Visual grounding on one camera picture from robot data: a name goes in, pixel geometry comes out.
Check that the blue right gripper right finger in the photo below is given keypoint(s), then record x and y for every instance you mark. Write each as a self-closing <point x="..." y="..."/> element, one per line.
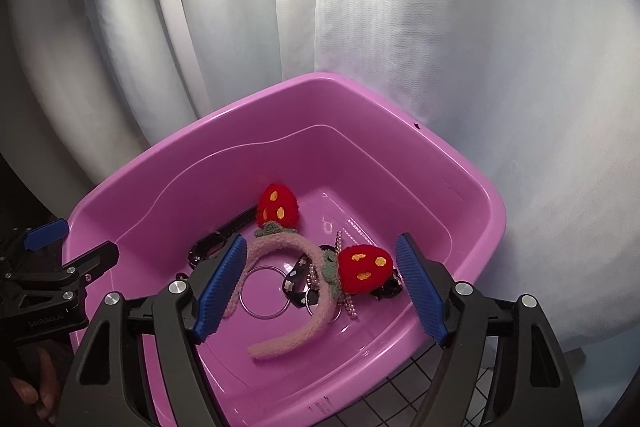
<point x="427" y="284"/>

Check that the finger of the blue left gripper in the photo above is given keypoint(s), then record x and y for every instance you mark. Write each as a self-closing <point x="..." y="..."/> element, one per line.
<point x="46" y="235"/>
<point x="89" y="267"/>

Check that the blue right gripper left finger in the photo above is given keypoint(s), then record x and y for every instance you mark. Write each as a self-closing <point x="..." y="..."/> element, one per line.
<point x="214" y="282"/>

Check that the silver bangle pair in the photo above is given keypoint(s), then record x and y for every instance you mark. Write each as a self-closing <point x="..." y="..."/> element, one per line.
<point x="262" y="296"/>

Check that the pink strawberry headband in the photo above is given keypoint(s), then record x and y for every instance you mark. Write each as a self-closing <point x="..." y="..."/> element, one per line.
<point x="278" y="220"/>

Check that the black patterned lanyard keyring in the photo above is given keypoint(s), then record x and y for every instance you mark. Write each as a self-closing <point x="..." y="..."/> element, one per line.
<point x="349" y="271"/>

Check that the pearl hair claw clip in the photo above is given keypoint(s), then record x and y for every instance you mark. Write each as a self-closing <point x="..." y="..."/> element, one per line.
<point x="330" y="272"/>

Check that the person left hand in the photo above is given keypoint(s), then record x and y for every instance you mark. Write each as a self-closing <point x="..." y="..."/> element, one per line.
<point x="34" y="377"/>

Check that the pink plastic tub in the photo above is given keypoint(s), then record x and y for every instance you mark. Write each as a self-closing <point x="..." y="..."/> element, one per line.
<point x="355" y="163"/>

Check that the white curtain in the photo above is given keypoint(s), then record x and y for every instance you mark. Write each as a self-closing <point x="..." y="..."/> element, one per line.
<point x="542" y="95"/>

